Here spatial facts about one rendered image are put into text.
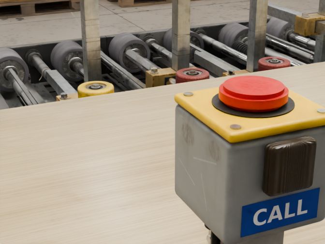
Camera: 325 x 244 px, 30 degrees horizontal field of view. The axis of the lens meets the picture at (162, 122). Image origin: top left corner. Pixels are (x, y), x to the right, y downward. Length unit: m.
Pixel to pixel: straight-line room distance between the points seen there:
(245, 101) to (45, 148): 0.77
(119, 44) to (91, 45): 0.49
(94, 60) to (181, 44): 0.23
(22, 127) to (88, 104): 0.17
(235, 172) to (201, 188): 0.04
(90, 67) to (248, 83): 1.14
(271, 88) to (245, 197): 0.06
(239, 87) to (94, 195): 0.59
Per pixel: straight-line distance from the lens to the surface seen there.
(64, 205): 0.89
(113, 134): 1.12
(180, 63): 1.57
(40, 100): 1.77
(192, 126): 0.35
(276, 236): 0.39
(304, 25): 1.75
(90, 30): 1.46
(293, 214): 0.36
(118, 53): 1.94
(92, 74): 1.49
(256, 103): 0.34
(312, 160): 0.34
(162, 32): 2.12
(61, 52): 1.88
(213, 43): 2.07
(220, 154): 0.33
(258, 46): 1.68
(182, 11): 1.54
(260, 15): 1.66
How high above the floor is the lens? 1.35
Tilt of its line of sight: 22 degrees down
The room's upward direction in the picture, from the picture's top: straight up
